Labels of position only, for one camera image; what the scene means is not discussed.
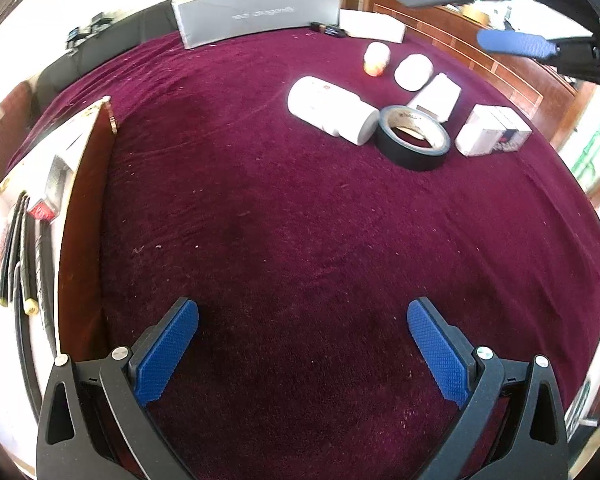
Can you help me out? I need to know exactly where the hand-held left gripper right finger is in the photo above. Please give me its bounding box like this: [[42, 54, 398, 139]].
[[406, 296, 570, 480]]

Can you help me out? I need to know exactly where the small plain white box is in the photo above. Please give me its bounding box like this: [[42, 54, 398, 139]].
[[407, 73, 462, 123]]

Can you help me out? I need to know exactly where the gold-edged cardboard box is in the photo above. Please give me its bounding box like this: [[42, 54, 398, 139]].
[[0, 96, 118, 480]]

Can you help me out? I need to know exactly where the small peach-coloured ball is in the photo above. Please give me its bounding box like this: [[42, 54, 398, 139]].
[[363, 41, 392, 77]]

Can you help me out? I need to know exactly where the large white plastic bottle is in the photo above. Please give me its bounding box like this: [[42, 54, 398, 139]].
[[286, 76, 381, 147]]

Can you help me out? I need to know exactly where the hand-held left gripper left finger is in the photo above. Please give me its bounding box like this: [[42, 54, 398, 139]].
[[36, 296, 200, 480]]

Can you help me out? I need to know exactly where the white box with dark print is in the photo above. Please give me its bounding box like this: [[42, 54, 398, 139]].
[[455, 104, 533, 157]]

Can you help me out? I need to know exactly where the flat white box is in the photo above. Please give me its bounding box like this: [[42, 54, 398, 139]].
[[339, 9, 407, 43]]

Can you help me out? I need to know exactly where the black marker yellow cap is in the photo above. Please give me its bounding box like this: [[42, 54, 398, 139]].
[[21, 210, 39, 316]]

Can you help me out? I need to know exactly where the grey box with red band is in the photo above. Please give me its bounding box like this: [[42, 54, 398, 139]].
[[27, 155, 76, 223]]

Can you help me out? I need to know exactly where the pink armchair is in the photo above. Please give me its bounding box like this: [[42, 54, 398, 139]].
[[0, 82, 41, 196]]

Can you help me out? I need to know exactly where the grey patterned cardboard box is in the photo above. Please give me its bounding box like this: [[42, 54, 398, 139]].
[[171, 0, 343, 50]]

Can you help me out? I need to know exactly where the black tape roll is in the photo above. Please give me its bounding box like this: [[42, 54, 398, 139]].
[[375, 105, 452, 172]]

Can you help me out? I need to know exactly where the black leather sofa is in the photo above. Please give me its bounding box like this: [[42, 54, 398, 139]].
[[35, 0, 181, 111]]

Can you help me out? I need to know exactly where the round white jar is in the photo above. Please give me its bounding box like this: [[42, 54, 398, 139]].
[[394, 53, 435, 92]]

